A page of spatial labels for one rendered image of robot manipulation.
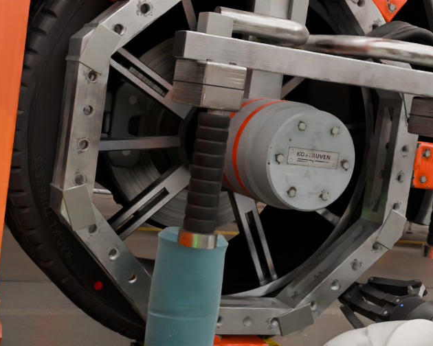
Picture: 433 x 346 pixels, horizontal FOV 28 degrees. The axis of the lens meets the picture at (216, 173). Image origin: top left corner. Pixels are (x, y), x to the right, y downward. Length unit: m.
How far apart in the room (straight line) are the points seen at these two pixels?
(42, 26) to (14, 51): 0.53
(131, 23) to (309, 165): 0.29
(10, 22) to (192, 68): 0.35
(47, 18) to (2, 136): 0.55
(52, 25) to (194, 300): 0.41
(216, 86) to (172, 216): 0.49
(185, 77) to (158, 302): 0.29
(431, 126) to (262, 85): 0.24
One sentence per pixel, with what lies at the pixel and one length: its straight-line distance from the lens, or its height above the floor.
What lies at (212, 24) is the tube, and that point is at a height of 0.99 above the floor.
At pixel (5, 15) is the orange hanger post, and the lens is 0.65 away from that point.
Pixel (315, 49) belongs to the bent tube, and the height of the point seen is 0.99.
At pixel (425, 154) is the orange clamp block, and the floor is 0.87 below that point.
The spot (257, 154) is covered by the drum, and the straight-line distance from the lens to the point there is 1.07.
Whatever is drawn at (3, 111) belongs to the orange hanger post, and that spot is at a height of 0.88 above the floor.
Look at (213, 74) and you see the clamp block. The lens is 0.92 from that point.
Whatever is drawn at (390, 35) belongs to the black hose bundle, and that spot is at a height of 1.02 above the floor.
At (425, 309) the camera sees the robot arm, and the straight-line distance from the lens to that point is 1.19.
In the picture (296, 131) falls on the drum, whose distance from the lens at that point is 1.06.
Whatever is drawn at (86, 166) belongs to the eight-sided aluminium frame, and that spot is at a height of 0.80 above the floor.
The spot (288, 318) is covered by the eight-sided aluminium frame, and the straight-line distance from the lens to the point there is 1.28.
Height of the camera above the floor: 0.92
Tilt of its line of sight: 5 degrees down
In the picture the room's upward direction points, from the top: 8 degrees clockwise
